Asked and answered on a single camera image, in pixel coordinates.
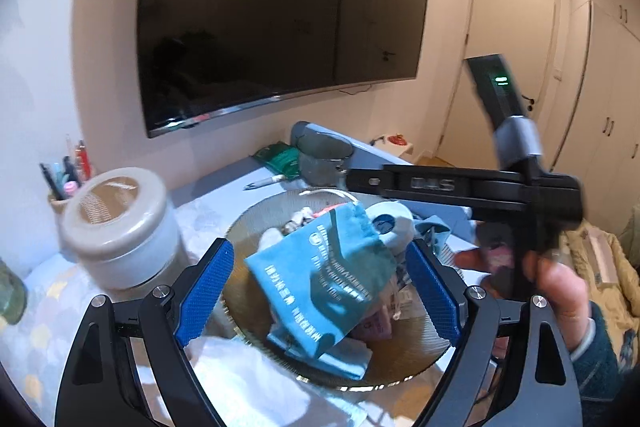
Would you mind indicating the white door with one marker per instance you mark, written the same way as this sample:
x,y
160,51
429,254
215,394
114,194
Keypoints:
x,y
506,59

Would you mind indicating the wall-mounted black television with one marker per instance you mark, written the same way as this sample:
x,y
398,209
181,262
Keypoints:
x,y
199,59

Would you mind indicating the green packet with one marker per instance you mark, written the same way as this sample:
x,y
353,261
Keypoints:
x,y
281,159

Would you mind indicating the teal printed drawstring bag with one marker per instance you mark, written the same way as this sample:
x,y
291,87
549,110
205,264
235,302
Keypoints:
x,y
320,282

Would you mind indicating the round glass tray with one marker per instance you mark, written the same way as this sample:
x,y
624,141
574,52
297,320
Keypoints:
x,y
415,345

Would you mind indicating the grey white plush toy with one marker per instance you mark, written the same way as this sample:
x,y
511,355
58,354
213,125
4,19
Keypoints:
x,y
394,223

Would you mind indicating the cork pen holder cup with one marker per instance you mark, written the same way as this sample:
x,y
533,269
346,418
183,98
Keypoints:
x,y
65,178

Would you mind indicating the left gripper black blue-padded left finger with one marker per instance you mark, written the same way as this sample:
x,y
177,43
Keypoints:
x,y
100,384

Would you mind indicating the glass flower vase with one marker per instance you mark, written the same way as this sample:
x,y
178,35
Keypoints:
x,y
13,295

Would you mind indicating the person's right hand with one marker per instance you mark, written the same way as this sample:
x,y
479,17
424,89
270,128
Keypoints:
x,y
566,292

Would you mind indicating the beige thermos bottle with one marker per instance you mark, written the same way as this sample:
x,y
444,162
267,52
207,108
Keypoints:
x,y
122,229

